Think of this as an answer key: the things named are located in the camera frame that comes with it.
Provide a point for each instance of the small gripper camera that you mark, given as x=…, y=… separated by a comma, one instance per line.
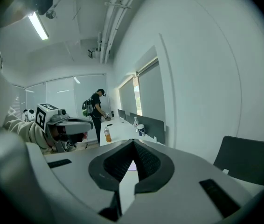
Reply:
x=62, y=112

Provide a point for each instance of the long ceiling lamp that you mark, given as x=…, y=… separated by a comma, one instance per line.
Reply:
x=38, y=25

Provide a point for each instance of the pink smartphone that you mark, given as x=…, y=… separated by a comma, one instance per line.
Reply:
x=133, y=166

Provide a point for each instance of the grey window blind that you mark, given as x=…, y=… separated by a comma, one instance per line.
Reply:
x=127, y=99
x=151, y=94

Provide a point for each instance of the orange drink bottle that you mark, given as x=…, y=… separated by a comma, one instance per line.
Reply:
x=108, y=135

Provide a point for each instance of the black tumbler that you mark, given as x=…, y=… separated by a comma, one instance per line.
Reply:
x=112, y=114

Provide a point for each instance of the person's head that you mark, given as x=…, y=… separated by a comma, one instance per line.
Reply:
x=17, y=10

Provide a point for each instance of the white ceiling pipes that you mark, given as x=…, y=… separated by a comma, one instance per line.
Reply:
x=112, y=20

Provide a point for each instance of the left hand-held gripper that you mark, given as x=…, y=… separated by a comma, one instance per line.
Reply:
x=41, y=118

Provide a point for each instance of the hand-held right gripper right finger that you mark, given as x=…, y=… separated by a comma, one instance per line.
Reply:
x=188, y=185

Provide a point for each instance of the blue paper cup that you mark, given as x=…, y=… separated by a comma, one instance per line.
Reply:
x=141, y=130

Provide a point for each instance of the round ceiling fixture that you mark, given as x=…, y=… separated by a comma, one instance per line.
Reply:
x=50, y=14

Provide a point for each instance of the person's left forearm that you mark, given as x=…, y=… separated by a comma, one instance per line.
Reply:
x=22, y=127

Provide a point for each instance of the clear water bottle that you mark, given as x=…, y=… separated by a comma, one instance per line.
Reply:
x=135, y=122

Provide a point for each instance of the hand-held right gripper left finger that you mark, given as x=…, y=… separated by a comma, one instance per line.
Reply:
x=76, y=171

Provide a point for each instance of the white ceiling box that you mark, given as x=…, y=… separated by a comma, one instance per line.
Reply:
x=92, y=53

